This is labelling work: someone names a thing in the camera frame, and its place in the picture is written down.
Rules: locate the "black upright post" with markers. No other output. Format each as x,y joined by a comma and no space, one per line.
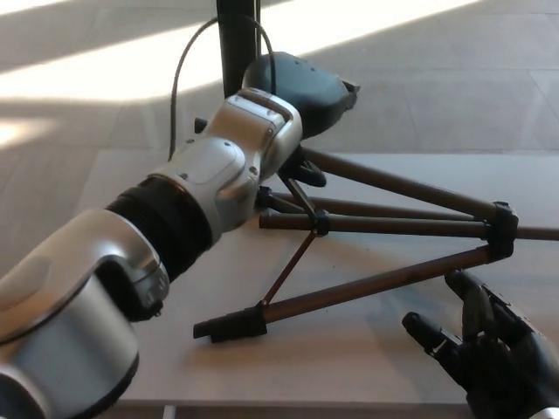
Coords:
238,39

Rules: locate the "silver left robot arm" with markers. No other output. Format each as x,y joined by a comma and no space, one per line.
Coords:
209,174

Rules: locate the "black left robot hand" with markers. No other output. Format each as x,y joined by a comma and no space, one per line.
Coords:
305,91

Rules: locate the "white metal table frame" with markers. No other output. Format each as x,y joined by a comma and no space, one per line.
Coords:
169,412

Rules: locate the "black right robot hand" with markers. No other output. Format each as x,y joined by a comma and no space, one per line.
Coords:
502,362

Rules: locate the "brown and black camera tripod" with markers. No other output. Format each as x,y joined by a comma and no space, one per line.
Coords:
502,229

